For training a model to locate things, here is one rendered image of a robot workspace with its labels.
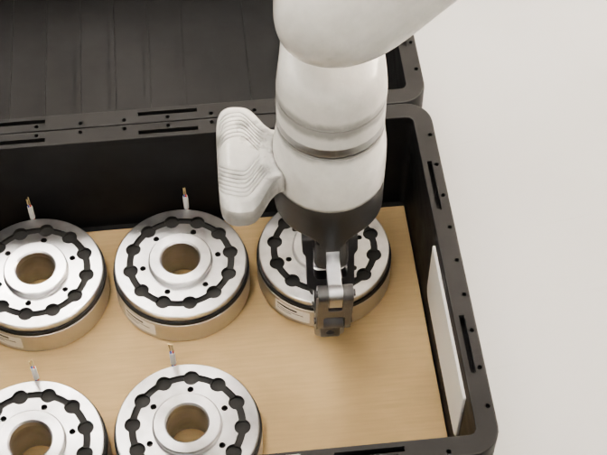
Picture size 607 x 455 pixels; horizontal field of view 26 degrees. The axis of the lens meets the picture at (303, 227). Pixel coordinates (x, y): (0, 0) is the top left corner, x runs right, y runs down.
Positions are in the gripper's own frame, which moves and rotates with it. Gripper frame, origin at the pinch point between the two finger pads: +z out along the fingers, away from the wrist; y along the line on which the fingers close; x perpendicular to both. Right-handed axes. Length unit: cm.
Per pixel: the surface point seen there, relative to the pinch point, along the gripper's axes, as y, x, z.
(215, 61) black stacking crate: 26.5, 7.5, 2.3
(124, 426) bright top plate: -11.1, 15.1, -0.6
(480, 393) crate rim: -14.1, -8.8, -7.5
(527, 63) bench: 36.4, -24.1, 15.1
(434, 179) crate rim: 4.0, -8.3, -7.4
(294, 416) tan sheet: -9.5, 3.1, 2.5
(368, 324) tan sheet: -2.0, -3.2, 2.4
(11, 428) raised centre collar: -10.9, 22.8, -1.1
